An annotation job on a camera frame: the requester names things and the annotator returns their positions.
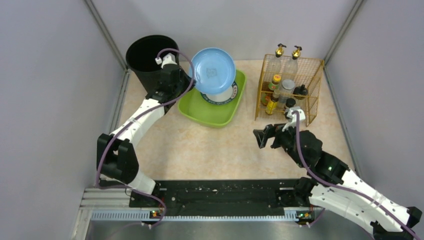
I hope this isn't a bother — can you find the blue plate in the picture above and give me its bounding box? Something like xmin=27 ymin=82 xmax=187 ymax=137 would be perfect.
xmin=188 ymin=47 xmax=236 ymax=95

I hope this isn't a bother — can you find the small brown cap bottle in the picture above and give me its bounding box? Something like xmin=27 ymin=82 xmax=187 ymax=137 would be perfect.
xmin=265 ymin=91 xmax=280 ymax=115

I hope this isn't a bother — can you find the small dark spice bottle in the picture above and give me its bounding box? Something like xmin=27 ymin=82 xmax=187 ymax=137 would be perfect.
xmin=284 ymin=98 xmax=296 ymax=111

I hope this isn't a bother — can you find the white plate with green rim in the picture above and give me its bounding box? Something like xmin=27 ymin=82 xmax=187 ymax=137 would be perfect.
xmin=200 ymin=81 xmax=239 ymax=105

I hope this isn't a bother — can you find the black lid jar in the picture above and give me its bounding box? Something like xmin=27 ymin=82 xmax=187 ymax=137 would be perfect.
xmin=292 ymin=84 xmax=309 ymax=100

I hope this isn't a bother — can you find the clear glass bottle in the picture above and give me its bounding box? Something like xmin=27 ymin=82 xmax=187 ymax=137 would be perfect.
xmin=282 ymin=45 xmax=303 ymax=81

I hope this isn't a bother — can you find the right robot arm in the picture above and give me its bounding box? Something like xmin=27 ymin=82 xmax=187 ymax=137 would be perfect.
xmin=253 ymin=124 xmax=423 ymax=240

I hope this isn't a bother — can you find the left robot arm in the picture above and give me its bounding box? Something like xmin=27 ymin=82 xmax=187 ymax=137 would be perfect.
xmin=95 ymin=61 xmax=195 ymax=195

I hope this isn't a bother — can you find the green plastic basin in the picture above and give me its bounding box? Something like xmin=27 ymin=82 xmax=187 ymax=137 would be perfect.
xmin=177 ymin=69 xmax=247 ymax=128

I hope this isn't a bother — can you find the black plastic trash bin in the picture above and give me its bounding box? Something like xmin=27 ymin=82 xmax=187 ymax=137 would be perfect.
xmin=125 ymin=34 xmax=179 ymax=92

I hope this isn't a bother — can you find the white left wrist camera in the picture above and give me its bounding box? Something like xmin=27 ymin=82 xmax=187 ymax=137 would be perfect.
xmin=155 ymin=53 xmax=178 ymax=69

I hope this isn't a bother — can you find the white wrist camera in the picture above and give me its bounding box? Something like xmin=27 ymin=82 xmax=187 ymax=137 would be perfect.
xmin=282 ymin=106 xmax=306 ymax=132
xmin=155 ymin=53 xmax=178 ymax=69

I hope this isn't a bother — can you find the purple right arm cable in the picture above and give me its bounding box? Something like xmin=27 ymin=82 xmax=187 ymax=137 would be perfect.
xmin=293 ymin=110 xmax=424 ymax=240

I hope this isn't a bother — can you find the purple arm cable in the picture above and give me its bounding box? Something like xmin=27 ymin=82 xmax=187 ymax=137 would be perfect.
xmin=293 ymin=110 xmax=424 ymax=240
xmin=94 ymin=48 xmax=197 ymax=229

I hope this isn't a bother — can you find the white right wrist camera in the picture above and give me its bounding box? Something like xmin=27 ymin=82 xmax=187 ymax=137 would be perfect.
xmin=282 ymin=106 xmax=306 ymax=132

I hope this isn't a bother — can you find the gold wire rack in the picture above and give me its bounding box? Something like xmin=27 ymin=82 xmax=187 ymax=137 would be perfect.
xmin=254 ymin=54 xmax=324 ymax=126

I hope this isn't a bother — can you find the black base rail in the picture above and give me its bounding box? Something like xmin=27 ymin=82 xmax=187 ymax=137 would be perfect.
xmin=129 ymin=178 xmax=327 ymax=223

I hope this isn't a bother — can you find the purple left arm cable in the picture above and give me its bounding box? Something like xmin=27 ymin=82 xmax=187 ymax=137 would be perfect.
xmin=94 ymin=48 xmax=197 ymax=229

